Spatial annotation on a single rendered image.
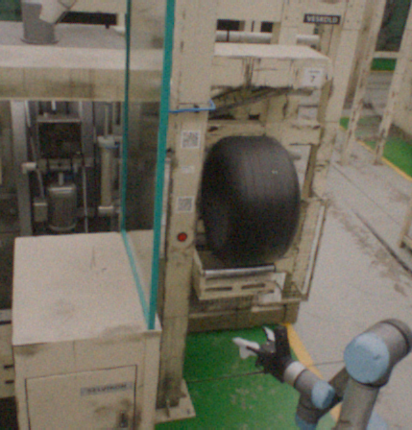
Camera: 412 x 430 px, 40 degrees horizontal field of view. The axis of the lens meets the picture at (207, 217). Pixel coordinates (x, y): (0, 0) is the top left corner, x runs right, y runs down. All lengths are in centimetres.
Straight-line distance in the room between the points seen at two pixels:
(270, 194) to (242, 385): 137
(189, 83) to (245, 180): 44
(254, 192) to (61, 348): 103
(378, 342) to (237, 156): 105
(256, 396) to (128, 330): 174
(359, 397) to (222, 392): 165
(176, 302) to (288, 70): 116
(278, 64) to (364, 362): 143
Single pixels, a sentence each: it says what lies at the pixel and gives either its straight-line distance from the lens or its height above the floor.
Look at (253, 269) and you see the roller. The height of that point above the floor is 91.
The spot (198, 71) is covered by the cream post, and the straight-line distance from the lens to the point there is 216.
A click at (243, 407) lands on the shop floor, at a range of 318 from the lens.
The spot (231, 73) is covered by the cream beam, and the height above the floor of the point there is 171.
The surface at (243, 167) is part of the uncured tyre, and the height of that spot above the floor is 142.
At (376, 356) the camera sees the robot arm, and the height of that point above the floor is 134.
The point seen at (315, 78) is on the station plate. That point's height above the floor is 169.
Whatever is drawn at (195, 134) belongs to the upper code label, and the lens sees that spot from 223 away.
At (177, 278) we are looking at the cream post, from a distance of 255.
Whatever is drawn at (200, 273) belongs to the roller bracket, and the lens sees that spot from 242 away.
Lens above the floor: 230
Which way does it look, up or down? 29 degrees down
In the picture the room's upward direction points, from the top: 6 degrees clockwise
